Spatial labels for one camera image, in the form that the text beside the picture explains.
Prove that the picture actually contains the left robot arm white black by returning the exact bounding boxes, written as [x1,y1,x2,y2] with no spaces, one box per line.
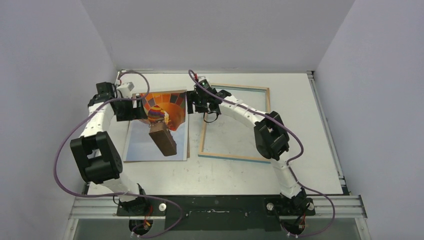
[70,82,149,216]

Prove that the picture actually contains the hot air balloon photo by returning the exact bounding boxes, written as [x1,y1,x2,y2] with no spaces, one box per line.
[122,89,190,163]

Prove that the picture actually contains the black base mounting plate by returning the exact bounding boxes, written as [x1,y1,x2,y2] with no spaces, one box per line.
[116,195,316,235]

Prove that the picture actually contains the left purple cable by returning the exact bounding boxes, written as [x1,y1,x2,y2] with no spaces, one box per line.
[53,70,184,239]

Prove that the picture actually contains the aluminium rail front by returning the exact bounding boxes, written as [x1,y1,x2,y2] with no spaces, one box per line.
[69,195,368,219]

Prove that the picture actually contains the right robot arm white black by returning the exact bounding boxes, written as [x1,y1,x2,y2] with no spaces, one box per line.
[186,71,314,215]

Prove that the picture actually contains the blue wooden picture frame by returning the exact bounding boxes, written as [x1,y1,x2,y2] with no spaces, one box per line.
[198,83,271,164]

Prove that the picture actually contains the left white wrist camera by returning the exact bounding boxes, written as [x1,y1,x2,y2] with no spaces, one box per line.
[116,82,134,98]

